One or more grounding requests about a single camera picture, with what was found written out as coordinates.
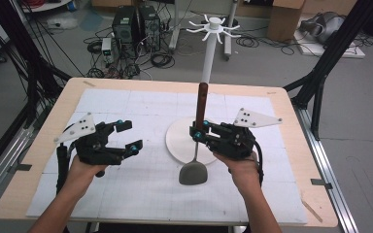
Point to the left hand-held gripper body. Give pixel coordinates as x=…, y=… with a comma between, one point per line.
x=94, y=149

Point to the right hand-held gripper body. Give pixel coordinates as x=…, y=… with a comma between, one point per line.
x=233, y=142

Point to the white hook stand rack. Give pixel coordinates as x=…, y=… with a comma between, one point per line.
x=210, y=55

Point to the person's left hand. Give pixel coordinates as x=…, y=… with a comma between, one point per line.
x=82, y=178

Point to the person's right hand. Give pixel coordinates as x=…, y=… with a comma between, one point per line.
x=244, y=174

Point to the white grid mat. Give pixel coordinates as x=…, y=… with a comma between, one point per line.
x=142, y=200

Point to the small white power supply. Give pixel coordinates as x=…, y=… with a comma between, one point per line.
x=107, y=48

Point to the white stand leg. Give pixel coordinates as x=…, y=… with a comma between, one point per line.
x=175, y=29
x=229, y=42

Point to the black computer tower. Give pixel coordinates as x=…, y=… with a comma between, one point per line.
x=149, y=27
x=124, y=26

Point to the thin wooden stick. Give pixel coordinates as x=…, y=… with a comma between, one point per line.
x=312, y=212

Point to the cardboard box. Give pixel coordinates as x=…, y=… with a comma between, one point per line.
x=285, y=21

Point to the white flat board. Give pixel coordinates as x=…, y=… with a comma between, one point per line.
x=336, y=51

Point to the grey bag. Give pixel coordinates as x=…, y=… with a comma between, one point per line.
x=323, y=27

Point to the aluminium rail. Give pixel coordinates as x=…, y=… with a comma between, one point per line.
x=3, y=168
x=323, y=161

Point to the black metal frame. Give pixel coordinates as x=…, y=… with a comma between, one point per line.
x=327, y=58
x=29, y=64

